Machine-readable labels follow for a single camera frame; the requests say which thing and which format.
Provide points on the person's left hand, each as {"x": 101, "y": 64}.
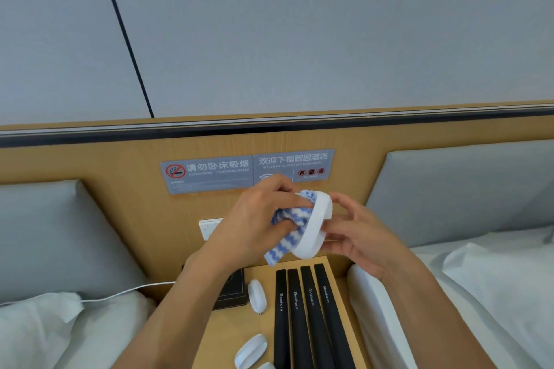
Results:
{"x": 246, "y": 226}

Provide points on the person's right hand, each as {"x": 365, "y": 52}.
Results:
{"x": 372, "y": 239}

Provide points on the blue white striped cloth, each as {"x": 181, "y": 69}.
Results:
{"x": 285, "y": 243}

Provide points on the white brush grey bristles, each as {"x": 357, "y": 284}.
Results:
{"x": 251, "y": 351}
{"x": 256, "y": 295}
{"x": 266, "y": 366}
{"x": 316, "y": 226}

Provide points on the long black shoe spoon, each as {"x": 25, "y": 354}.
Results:
{"x": 281, "y": 330}
{"x": 299, "y": 330}
{"x": 318, "y": 330}
{"x": 335, "y": 330}

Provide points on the wooden nightstand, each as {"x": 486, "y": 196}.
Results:
{"x": 229, "y": 330}

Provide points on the person's left forearm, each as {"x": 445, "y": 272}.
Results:
{"x": 173, "y": 321}

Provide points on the black leather tissue box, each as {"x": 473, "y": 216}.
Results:
{"x": 233, "y": 291}

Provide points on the grey headboard cushion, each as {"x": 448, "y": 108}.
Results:
{"x": 52, "y": 239}
{"x": 467, "y": 191}

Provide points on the white pillow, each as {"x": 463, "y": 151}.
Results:
{"x": 506, "y": 286}
{"x": 30, "y": 330}

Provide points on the wooden headboard panel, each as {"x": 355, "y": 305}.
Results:
{"x": 108, "y": 165}

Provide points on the white switch socket panel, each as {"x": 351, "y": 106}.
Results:
{"x": 210, "y": 228}

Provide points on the grey wall sign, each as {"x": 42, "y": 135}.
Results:
{"x": 207, "y": 178}

